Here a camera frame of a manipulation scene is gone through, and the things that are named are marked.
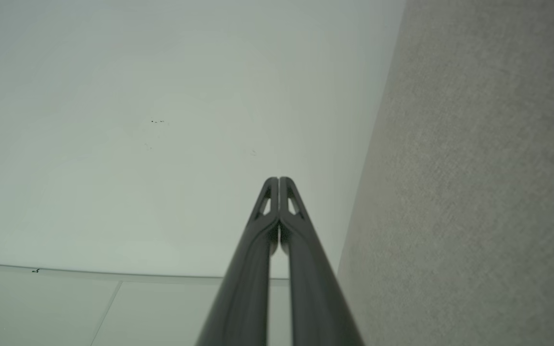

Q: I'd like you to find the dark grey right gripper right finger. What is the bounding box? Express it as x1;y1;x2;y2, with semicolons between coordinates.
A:
279;177;365;346

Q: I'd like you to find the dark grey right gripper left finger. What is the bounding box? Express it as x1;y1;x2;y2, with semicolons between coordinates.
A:
195;177;279;346

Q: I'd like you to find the grey fabric sofa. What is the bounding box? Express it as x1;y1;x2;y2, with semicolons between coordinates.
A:
337;0;554;346

